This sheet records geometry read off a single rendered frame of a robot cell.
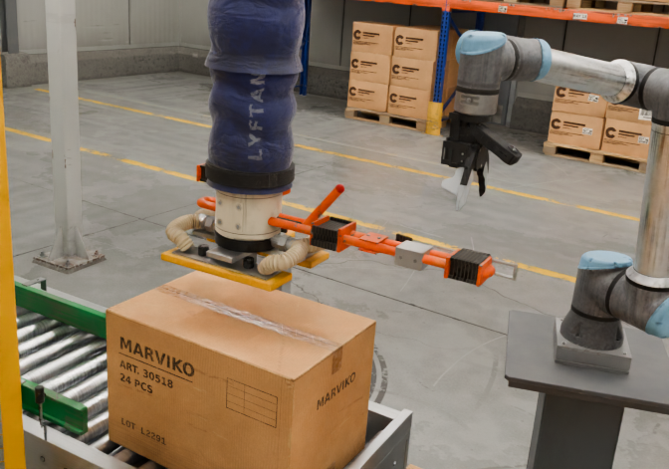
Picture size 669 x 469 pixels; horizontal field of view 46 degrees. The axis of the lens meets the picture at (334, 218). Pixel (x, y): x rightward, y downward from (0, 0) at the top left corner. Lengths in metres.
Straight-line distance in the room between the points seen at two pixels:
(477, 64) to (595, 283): 0.99
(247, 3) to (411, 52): 8.00
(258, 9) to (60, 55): 3.05
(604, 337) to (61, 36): 3.42
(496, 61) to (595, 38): 8.65
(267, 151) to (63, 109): 3.04
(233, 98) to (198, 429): 0.84
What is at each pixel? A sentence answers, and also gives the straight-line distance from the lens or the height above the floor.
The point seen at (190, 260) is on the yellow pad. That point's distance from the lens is 2.01.
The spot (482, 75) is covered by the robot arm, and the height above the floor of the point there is 1.65.
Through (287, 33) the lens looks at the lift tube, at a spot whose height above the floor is 1.69.
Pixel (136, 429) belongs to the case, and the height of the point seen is 0.63.
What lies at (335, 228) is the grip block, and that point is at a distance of 1.89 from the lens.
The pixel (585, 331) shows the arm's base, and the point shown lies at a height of 0.86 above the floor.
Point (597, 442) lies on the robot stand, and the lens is 2.63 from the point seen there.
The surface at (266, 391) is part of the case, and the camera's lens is 1.88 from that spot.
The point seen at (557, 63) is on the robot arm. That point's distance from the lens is 2.00.
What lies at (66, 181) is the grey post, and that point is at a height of 0.52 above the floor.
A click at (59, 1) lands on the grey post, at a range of 4.76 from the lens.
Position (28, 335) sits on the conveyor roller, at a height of 0.53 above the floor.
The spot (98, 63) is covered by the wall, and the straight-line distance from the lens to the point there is 12.60.
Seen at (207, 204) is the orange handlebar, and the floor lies 1.23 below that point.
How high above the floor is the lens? 1.84
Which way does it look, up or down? 18 degrees down
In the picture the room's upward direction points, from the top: 4 degrees clockwise
